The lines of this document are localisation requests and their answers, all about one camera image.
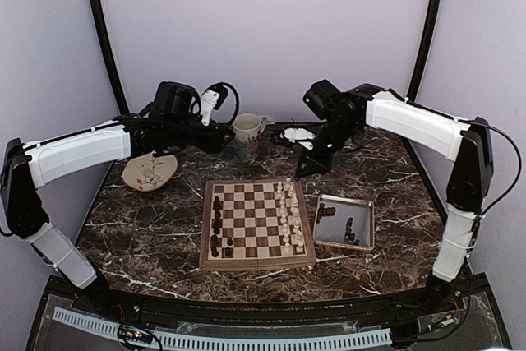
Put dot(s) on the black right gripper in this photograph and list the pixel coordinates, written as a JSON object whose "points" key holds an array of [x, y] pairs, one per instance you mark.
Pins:
{"points": [[316, 164]]}

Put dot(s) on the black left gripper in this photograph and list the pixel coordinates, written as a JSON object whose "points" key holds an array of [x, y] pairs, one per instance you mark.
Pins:
{"points": [[214, 142]]}

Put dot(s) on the dark chess piece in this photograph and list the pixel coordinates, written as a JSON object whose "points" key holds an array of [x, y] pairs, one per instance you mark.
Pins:
{"points": [[217, 204], [217, 214], [217, 226], [214, 241]]}

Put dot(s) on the metal tray with wooden rim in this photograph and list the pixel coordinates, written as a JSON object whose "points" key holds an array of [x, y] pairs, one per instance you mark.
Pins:
{"points": [[344, 222]]}

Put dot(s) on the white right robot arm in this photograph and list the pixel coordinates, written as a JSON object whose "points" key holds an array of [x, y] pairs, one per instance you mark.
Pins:
{"points": [[464, 146]]}

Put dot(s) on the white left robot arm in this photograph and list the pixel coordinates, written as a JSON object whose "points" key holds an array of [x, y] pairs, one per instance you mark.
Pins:
{"points": [[30, 168]]}

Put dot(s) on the white chess rook far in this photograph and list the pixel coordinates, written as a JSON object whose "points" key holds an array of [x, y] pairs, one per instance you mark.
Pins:
{"points": [[288, 184]]}

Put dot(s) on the white chess king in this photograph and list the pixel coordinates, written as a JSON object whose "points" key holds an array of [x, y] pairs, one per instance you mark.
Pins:
{"points": [[294, 207]]}

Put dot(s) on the white chess queen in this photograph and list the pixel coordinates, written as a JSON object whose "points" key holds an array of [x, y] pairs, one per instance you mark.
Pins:
{"points": [[296, 224]]}

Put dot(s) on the wooden chess board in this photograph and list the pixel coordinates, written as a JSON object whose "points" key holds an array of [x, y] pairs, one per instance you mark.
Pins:
{"points": [[257, 215]]}

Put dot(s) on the bird painted ceramic plate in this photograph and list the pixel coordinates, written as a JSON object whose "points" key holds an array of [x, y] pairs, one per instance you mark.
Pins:
{"points": [[148, 173]]}

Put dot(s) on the coral painted ceramic mug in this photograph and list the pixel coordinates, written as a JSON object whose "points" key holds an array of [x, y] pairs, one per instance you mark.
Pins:
{"points": [[248, 129]]}

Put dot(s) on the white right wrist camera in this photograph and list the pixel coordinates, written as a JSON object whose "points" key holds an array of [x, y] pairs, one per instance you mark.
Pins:
{"points": [[295, 135]]}

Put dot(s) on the black left corner post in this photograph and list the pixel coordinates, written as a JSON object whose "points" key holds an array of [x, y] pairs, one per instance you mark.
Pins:
{"points": [[106, 49]]}

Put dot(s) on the black corner post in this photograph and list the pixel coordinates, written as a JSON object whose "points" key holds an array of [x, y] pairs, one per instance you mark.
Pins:
{"points": [[423, 49], [106, 49]]}

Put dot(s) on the black right corner post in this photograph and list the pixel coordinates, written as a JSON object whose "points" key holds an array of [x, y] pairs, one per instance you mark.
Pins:
{"points": [[423, 49]]}

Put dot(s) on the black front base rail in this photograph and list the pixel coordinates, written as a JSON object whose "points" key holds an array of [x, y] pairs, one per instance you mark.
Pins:
{"points": [[366, 310]]}

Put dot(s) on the white slotted cable duct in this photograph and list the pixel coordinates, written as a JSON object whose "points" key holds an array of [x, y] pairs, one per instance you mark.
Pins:
{"points": [[209, 337]]}

